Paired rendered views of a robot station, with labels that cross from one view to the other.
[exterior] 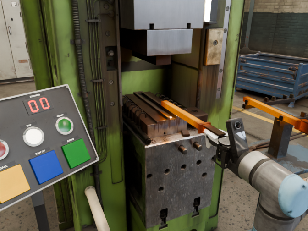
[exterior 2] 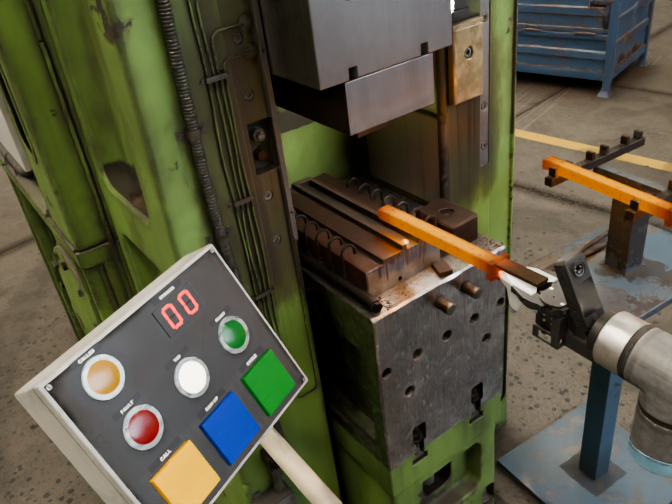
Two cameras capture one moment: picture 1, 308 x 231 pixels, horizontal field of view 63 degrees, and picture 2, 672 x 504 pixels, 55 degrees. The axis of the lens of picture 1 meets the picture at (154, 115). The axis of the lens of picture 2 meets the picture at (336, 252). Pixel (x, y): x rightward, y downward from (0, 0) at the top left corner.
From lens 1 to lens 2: 0.36 m
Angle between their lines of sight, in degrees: 12
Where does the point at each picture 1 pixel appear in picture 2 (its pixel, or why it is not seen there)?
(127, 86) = not seen: hidden behind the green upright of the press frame
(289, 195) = not seen: outside the picture
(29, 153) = (195, 412)
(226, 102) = (501, 168)
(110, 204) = (299, 438)
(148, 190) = (388, 400)
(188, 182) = (458, 362)
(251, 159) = (618, 333)
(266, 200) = (657, 403)
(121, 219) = (323, 460)
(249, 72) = not seen: hidden behind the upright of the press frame
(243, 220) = (556, 392)
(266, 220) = (658, 434)
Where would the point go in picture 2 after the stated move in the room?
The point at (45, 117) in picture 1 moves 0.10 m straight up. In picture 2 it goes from (198, 330) to (181, 274)
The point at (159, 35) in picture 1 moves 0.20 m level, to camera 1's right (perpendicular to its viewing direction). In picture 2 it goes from (369, 86) to (481, 67)
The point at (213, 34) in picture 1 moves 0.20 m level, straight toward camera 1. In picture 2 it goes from (464, 34) to (478, 62)
